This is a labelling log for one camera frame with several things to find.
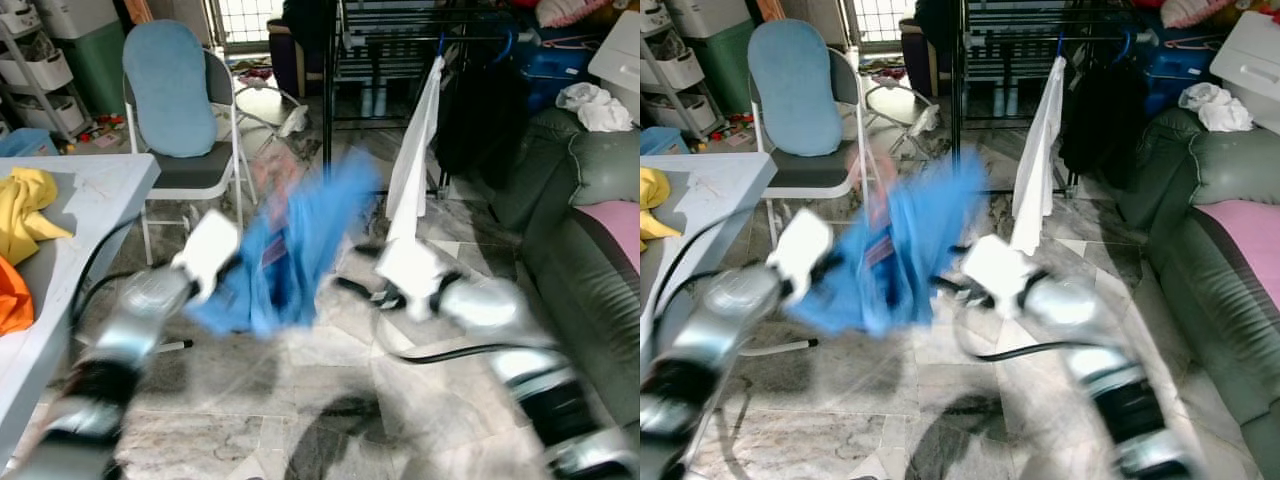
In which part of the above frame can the white folding chair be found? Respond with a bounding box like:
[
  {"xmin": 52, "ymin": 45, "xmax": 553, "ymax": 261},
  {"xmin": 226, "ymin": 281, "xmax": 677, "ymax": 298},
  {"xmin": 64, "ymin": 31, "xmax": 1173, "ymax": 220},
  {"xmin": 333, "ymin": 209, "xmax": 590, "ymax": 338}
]
[
  {"xmin": 748, "ymin": 48, "xmax": 881, "ymax": 251},
  {"xmin": 122, "ymin": 48, "xmax": 259, "ymax": 266}
]

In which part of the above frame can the white crumpled cloth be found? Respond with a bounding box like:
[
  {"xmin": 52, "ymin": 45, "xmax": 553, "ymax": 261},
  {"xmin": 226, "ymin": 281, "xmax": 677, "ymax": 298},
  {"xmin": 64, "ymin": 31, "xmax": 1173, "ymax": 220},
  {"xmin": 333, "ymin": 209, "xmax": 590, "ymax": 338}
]
[
  {"xmin": 1178, "ymin": 82, "xmax": 1254, "ymax": 133},
  {"xmin": 556, "ymin": 82, "xmax": 636, "ymax": 133}
]

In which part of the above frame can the pink sofa cushion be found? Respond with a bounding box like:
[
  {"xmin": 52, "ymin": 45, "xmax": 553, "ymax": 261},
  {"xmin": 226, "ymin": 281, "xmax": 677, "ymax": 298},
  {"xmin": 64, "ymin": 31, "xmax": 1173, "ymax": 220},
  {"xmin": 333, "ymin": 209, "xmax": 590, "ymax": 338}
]
[
  {"xmin": 575, "ymin": 200, "xmax": 641, "ymax": 276},
  {"xmin": 1195, "ymin": 200, "xmax": 1280, "ymax": 301}
]

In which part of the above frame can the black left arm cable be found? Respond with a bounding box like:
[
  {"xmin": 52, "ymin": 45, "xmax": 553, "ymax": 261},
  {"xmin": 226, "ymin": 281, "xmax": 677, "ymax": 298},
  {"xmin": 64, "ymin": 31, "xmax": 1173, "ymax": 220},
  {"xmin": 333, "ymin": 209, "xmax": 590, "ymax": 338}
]
[
  {"xmin": 650, "ymin": 215, "xmax": 731, "ymax": 331},
  {"xmin": 70, "ymin": 215, "xmax": 141, "ymax": 331}
]

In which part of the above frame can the red plastic hanger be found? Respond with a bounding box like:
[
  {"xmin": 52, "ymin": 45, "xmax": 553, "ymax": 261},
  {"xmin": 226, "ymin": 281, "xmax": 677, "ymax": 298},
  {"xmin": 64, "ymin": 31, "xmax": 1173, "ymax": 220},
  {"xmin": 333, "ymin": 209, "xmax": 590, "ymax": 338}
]
[
  {"xmin": 255, "ymin": 150, "xmax": 306, "ymax": 269},
  {"xmin": 850, "ymin": 150, "xmax": 901, "ymax": 269}
]

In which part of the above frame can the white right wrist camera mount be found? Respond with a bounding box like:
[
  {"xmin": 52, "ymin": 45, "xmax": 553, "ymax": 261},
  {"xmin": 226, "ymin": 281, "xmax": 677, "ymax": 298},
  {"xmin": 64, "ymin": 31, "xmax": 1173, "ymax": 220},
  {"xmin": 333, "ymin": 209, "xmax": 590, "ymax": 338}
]
[
  {"xmin": 375, "ymin": 238, "xmax": 451, "ymax": 321},
  {"xmin": 960, "ymin": 235, "xmax": 1041, "ymax": 311}
]

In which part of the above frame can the white storage box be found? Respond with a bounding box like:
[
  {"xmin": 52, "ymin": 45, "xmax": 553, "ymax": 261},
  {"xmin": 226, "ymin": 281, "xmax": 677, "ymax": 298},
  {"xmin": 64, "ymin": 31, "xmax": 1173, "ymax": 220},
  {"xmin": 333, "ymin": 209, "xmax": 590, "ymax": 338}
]
[
  {"xmin": 1210, "ymin": 10, "xmax": 1280, "ymax": 106},
  {"xmin": 588, "ymin": 10, "xmax": 641, "ymax": 96}
]

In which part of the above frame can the white green drawer cabinet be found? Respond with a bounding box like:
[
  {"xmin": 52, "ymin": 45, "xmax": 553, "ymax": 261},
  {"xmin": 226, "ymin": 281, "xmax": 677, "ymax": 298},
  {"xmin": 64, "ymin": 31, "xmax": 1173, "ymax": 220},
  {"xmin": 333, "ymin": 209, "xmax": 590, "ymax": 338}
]
[
  {"xmin": 665, "ymin": 0, "xmax": 756, "ymax": 116},
  {"xmin": 35, "ymin": 0, "xmax": 131, "ymax": 116}
]

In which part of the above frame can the blue shirt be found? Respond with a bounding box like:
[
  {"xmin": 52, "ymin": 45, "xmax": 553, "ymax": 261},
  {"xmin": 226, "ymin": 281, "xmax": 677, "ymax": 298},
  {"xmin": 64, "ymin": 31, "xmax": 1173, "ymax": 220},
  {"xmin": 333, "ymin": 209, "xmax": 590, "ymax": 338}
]
[
  {"xmin": 185, "ymin": 150, "xmax": 381, "ymax": 341},
  {"xmin": 785, "ymin": 150, "xmax": 991, "ymax": 336}
]

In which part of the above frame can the orange t-shirt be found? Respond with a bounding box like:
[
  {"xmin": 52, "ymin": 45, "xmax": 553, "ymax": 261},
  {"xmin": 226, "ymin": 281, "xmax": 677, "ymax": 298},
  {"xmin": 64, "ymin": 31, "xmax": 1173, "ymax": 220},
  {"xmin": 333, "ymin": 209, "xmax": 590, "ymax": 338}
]
[{"xmin": 0, "ymin": 255, "xmax": 36, "ymax": 336}]

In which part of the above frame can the green leather sofa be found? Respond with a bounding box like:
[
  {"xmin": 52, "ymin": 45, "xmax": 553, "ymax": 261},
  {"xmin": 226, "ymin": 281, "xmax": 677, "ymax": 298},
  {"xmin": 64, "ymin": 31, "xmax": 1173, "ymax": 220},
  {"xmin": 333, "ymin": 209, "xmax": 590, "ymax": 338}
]
[
  {"xmin": 490, "ymin": 105, "xmax": 641, "ymax": 451},
  {"xmin": 1110, "ymin": 105, "xmax": 1280, "ymax": 480}
]

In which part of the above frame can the yellow garment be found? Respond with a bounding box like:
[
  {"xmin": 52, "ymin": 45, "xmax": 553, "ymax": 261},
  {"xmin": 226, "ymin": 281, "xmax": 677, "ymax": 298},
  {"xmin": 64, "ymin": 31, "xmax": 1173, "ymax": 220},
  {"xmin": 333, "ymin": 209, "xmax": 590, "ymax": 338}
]
[
  {"xmin": 0, "ymin": 168, "xmax": 76, "ymax": 266},
  {"xmin": 640, "ymin": 168, "xmax": 693, "ymax": 241}
]

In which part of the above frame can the black garment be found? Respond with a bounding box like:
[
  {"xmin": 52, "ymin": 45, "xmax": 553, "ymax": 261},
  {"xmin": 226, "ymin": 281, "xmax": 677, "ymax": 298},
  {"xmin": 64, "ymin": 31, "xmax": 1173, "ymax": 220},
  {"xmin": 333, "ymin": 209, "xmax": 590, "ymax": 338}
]
[
  {"xmin": 1058, "ymin": 65, "xmax": 1151, "ymax": 181},
  {"xmin": 435, "ymin": 65, "xmax": 531, "ymax": 191}
]

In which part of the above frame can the blue plastic box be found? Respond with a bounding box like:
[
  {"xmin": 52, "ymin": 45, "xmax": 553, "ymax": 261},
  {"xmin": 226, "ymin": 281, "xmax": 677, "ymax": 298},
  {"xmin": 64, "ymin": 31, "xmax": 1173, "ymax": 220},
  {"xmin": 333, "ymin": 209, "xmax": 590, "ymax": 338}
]
[
  {"xmin": 640, "ymin": 128, "xmax": 686, "ymax": 156},
  {"xmin": 0, "ymin": 128, "xmax": 56, "ymax": 158}
]

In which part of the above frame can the white folding table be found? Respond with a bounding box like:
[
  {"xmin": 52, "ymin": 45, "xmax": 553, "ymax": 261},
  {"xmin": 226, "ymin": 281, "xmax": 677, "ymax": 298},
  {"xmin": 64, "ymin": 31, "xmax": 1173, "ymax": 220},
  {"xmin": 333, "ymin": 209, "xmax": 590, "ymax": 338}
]
[
  {"xmin": 0, "ymin": 153, "xmax": 161, "ymax": 461},
  {"xmin": 640, "ymin": 153, "xmax": 779, "ymax": 341}
]

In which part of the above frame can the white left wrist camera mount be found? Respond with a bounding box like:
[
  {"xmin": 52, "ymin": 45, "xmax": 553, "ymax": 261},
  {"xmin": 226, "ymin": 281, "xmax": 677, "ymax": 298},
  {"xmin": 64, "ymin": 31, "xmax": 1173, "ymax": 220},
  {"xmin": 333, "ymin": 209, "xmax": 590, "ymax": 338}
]
[
  {"xmin": 765, "ymin": 208, "xmax": 836, "ymax": 301},
  {"xmin": 172, "ymin": 210, "xmax": 241, "ymax": 301}
]

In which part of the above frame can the white garment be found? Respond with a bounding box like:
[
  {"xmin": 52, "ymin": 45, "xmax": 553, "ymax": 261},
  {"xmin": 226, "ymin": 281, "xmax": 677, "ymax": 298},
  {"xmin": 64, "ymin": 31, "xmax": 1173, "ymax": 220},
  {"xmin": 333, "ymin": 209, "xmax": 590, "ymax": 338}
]
[
  {"xmin": 1010, "ymin": 55, "xmax": 1068, "ymax": 256},
  {"xmin": 385, "ymin": 55, "xmax": 446, "ymax": 246}
]

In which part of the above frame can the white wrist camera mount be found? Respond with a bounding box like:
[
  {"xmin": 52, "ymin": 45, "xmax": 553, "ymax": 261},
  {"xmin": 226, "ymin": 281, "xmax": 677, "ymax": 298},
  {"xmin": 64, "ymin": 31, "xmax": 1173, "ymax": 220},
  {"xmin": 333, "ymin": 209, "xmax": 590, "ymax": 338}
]
[
  {"xmin": 765, "ymin": 208, "xmax": 836, "ymax": 301},
  {"xmin": 172, "ymin": 210, "xmax": 241, "ymax": 301},
  {"xmin": 375, "ymin": 238, "xmax": 451, "ymax": 321},
  {"xmin": 960, "ymin": 235, "xmax": 1041, "ymax": 311}
]

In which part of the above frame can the white storage shelf rack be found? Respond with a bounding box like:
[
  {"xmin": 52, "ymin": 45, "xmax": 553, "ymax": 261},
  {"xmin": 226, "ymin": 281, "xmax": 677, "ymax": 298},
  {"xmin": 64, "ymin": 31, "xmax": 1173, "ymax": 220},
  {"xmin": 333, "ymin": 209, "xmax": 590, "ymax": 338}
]
[
  {"xmin": 640, "ymin": 0, "xmax": 721, "ymax": 141},
  {"xmin": 0, "ymin": 0, "xmax": 76, "ymax": 141}
]

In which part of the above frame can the black drying rack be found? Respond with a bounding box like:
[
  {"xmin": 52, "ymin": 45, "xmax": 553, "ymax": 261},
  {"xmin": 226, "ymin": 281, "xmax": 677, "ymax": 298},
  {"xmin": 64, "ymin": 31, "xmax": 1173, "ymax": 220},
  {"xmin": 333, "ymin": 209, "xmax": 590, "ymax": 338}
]
[
  {"xmin": 320, "ymin": 0, "xmax": 546, "ymax": 196},
  {"xmin": 950, "ymin": 0, "xmax": 1171, "ymax": 196}
]

